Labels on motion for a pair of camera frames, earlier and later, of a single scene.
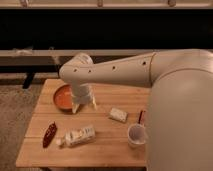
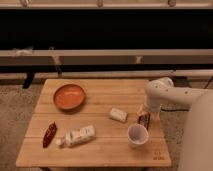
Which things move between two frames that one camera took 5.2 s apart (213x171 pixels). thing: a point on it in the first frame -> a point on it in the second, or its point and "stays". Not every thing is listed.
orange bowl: [62, 97] stays
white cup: [137, 136] stays
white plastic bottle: [73, 137] stays
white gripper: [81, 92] -> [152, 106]
